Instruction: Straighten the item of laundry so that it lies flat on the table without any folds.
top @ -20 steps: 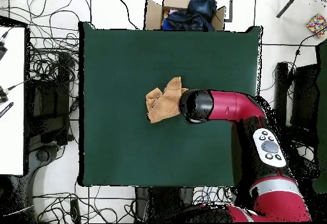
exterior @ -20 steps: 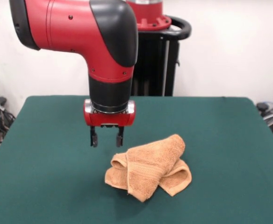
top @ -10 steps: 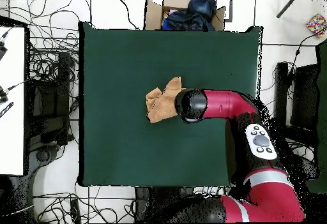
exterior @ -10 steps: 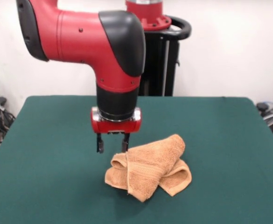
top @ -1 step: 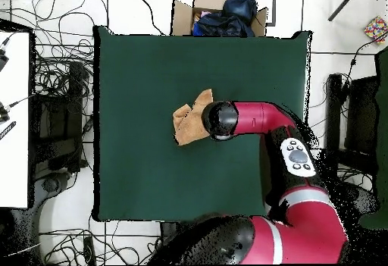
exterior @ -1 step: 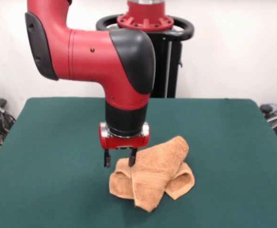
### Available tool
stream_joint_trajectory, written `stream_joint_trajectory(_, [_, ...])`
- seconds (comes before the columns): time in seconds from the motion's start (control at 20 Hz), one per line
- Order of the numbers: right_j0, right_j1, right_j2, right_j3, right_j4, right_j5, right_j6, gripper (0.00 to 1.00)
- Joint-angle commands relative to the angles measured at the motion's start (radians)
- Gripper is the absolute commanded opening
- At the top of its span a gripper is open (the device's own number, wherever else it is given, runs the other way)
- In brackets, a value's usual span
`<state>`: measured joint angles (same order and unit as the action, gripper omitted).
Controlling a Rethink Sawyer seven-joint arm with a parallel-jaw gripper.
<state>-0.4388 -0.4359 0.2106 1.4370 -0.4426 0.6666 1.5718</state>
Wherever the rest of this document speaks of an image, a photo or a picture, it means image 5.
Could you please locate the black power strip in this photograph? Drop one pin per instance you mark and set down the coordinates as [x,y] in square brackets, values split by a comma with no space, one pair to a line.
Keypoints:
[89,250]

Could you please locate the black frame stand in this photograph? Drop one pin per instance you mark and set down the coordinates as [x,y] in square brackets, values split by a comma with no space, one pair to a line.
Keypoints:
[360,114]
[57,126]

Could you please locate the grey round stand base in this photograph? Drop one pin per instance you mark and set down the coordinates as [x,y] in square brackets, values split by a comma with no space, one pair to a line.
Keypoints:
[362,197]
[50,184]

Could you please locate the dark slanted rod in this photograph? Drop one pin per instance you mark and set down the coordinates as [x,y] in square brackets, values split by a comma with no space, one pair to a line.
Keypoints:
[344,4]

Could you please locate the black device on desk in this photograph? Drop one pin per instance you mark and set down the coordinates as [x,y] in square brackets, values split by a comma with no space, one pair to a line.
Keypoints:
[2,60]

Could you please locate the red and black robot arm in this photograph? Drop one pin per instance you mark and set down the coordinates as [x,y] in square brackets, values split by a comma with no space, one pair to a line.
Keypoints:
[257,117]

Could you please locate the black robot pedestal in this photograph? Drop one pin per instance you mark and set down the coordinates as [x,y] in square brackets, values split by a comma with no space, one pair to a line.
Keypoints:
[168,228]

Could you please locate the tan terry towel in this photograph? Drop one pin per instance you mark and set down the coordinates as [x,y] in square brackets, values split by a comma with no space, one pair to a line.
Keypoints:
[189,123]

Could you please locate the dark blue clothing pile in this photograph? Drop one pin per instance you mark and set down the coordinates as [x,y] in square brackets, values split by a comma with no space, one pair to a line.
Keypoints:
[227,20]

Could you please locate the white desk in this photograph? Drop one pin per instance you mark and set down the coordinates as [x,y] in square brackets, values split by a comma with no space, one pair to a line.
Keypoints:
[13,126]

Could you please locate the dark rectangular frame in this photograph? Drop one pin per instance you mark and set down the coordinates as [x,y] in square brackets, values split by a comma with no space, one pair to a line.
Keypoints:
[274,8]

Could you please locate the multicoloured patterned item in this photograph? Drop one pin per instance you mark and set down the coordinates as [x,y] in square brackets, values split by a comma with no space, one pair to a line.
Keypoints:
[376,29]

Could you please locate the dark green table cloth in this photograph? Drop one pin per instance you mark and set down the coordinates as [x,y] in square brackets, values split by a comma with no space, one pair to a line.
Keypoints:
[136,96]

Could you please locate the brown cardboard box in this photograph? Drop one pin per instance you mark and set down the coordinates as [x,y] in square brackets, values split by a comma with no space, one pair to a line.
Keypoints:
[182,17]

